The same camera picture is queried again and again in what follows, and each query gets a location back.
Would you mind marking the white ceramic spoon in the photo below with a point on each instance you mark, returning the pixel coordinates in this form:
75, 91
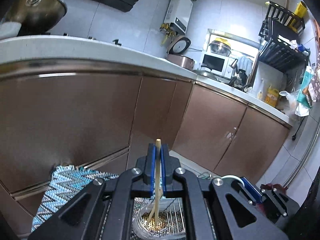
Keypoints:
234, 178

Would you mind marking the glass pot lid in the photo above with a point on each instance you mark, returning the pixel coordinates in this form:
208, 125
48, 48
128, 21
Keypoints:
208, 75

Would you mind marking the steel pot yellow lid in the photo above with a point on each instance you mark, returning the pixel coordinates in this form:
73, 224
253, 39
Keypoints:
220, 46

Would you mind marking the grey hanging towel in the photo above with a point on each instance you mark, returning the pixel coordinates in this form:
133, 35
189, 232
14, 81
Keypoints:
245, 64

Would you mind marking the white microwave oven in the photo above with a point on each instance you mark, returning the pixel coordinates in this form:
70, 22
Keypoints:
217, 64

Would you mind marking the brown rice cooker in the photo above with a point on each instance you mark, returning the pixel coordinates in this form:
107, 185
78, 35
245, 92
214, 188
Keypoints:
176, 51

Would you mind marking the gas stove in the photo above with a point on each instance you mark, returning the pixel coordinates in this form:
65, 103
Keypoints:
114, 42

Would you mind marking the white bowl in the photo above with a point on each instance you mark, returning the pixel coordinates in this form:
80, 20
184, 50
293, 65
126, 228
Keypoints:
9, 29

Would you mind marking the black dish rack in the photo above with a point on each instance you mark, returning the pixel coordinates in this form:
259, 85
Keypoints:
282, 60

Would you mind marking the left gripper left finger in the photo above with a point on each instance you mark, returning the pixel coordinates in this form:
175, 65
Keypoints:
102, 209

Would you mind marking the white spray bottle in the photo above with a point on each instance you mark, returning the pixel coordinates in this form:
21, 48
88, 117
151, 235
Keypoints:
261, 90

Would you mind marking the yellow roll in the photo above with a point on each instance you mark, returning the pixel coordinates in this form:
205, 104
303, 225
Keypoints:
300, 12

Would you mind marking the clear utensil holder wire rack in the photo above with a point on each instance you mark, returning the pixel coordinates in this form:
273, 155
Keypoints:
170, 223

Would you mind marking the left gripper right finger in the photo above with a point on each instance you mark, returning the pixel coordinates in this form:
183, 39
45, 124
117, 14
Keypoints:
213, 210

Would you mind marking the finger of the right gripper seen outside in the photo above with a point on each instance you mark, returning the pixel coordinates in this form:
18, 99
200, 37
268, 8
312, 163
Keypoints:
253, 190

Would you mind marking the hanging patterned apron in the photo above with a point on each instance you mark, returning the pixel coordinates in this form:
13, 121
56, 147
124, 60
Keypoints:
309, 93

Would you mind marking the blue zigzag woven mat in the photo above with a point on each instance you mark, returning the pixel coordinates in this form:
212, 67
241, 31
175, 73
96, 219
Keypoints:
65, 183

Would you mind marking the steel wok with handle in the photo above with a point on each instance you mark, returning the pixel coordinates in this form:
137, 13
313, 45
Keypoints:
36, 16

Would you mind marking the yellow oil bottle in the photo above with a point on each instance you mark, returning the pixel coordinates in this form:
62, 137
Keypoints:
272, 95

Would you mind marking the white water heater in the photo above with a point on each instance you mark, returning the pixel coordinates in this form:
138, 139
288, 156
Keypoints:
178, 15

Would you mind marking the wooden chopstick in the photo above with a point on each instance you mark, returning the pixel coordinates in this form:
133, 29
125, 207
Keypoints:
152, 213
157, 179

